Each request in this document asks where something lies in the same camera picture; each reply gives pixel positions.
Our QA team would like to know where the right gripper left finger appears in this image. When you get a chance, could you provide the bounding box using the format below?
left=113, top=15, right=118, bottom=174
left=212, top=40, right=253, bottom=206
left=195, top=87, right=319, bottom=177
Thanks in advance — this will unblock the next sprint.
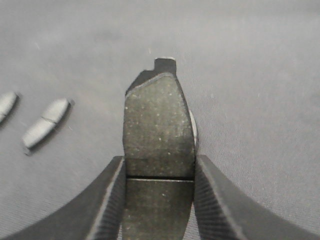
left=6, top=156, right=126, bottom=240

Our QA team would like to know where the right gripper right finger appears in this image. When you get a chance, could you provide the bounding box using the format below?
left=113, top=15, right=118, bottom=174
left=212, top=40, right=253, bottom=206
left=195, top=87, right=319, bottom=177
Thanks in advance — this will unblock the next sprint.
left=194, top=155, right=320, bottom=240

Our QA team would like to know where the brake pad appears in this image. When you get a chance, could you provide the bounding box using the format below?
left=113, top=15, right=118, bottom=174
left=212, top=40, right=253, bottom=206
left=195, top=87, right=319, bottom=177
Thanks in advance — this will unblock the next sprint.
left=0, top=91, right=19, bottom=123
left=21, top=97, right=75, bottom=156
left=122, top=57, right=196, bottom=240
left=189, top=110, right=199, bottom=155

